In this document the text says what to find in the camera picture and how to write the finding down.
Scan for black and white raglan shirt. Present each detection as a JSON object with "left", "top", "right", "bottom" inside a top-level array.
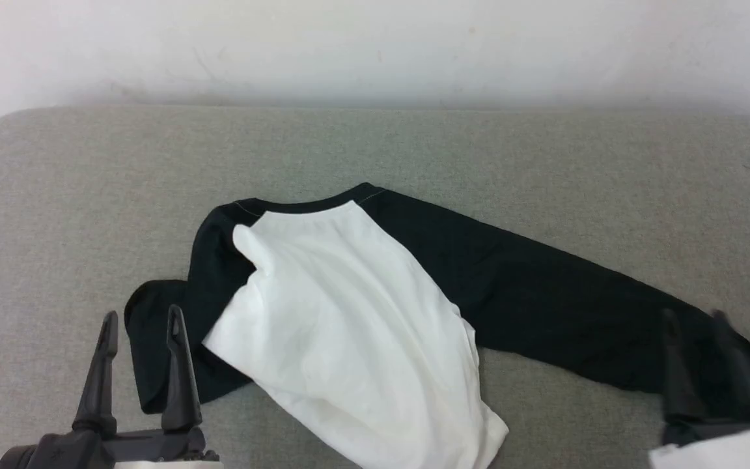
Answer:
[{"left": 123, "top": 182, "right": 750, "bottom": 469}]

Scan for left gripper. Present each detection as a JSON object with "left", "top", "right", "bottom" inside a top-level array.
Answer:
[{"left": 0, "top": 304, "right": 223, "bottom": 469}]

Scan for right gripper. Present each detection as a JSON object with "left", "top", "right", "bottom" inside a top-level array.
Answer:
[{"left": 648, "top": 309, "right": 750, "bottom": 469}]

